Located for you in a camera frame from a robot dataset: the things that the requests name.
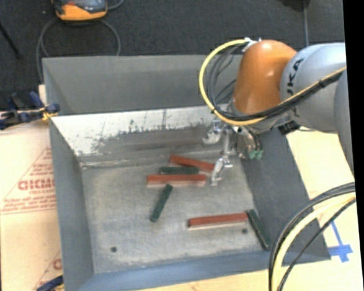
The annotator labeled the dark green flat block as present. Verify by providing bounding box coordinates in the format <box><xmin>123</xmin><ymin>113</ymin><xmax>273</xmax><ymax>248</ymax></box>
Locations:
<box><xmin>246</xmin><ymin>207</ymin><xmax>271</xmax><ymax>251</ymax></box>
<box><xmin>146</xmin><ymin>183</ymin><xmax>177</xmax><ymax>223</ymax></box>
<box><xmin>158</xmin><ymin>164</ymin><xmax>201</xmax><ymax>177</ymax></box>

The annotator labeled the brown cardboard board, red print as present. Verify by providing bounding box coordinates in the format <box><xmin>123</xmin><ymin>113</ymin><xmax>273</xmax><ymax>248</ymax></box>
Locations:
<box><xmin>0</xmin><ymin>107</ymin><xmax>65</xmax><ymax>291</ymax></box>

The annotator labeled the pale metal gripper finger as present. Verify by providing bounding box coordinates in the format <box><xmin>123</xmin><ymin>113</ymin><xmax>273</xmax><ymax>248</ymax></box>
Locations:
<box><xmin>208</xmin><ymin>155</ymin><xmax>236</xmax><ymax>187</ymax></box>
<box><xmin>201</xmin><ymin>119</ymin><xmax>231</xmax><ymax>146</ymax></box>

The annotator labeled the black cylinder on white bracket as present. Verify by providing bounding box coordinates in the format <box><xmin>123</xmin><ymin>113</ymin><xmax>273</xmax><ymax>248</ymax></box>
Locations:
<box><xmin>277</xmin><ymin>121</ymin><xmax>301</xmax><ymax>136</ymax></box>

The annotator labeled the red-brown flat block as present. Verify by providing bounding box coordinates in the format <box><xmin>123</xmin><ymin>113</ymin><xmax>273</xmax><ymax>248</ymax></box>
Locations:
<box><xmin>187</xmin><ymin>212</ymin><xmax>250</xmax><ymax>231</ymax></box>
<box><xmin>169</xmin><ymin>151</ymin><xmax>217</xmax><ymax>176</ymax></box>
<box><xmin>145</xmin><ymin>170</ymin><xmax>208</xmax><ymax>192</ymax></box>

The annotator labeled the grey metal bin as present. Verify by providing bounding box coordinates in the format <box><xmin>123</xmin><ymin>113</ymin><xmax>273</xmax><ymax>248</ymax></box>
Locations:
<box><xmin>41</xmin><ymin>38</ymin><xmax>333</xmax><ymax>291</ymax></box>

